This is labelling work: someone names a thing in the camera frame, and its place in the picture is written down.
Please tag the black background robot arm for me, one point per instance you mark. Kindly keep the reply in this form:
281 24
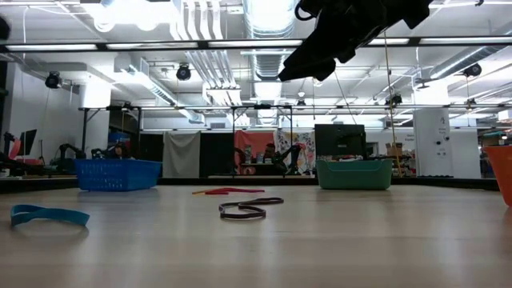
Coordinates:
290 154
66 150

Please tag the green plastic basket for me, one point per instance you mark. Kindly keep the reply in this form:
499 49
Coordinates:
354 176

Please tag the red rubber band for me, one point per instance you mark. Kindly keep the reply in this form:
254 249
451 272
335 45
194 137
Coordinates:
240 190

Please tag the white pillar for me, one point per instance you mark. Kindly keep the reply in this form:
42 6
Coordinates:
432 140

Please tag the red hanging cloth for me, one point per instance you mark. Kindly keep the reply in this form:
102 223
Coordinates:
252 138

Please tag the person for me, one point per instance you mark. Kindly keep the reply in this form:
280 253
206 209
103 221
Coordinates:
119 151
270 150

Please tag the silver ventilation duct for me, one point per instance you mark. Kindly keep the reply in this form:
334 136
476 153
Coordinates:
272 68

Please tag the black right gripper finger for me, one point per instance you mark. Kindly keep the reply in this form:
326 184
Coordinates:
312 66

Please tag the blue plastic basket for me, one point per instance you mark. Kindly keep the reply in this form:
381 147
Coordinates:
116 176

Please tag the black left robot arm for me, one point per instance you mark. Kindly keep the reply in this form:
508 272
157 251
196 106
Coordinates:
3 28

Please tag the large black monitor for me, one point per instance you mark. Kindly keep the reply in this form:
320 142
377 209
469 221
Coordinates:
332 140

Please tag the brown rubber band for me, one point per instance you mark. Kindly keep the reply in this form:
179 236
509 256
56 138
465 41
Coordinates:
240 216

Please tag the black aluminium table frame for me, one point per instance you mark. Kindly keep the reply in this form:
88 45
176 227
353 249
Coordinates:
240 181

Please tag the small black monitor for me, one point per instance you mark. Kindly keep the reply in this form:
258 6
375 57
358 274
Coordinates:
28 142

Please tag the black hanging panel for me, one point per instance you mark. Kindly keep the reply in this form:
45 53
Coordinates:
216 154

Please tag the orange plastic basket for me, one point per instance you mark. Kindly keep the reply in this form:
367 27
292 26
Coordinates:
502 176

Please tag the cardboard box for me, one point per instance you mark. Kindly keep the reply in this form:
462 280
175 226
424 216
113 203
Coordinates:
396 150

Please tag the blue rubber band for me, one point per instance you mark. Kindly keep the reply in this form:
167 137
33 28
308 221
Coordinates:
60 213

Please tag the black background table frame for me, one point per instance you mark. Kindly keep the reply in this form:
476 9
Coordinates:
256 107

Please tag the white ceiling pipes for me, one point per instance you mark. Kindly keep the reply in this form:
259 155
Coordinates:
208 68

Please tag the grey hanging cloth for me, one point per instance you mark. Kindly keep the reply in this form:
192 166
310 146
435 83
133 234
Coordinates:
180 156

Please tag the floral hanging cloth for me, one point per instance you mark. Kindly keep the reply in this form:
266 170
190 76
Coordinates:
304 140

